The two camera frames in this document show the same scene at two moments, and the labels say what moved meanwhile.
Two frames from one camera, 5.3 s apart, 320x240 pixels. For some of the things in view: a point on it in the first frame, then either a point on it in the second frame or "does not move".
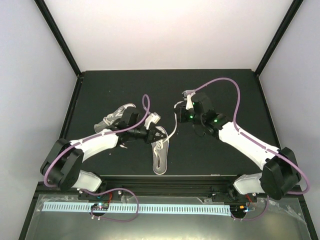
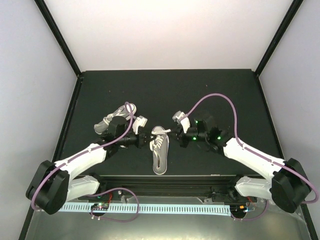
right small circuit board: x=243 y=207 does not move
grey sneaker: x=110 y=119 does not move
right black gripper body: x=183 y=118 → x=184 y=143
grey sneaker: x=160 y=149 does not move
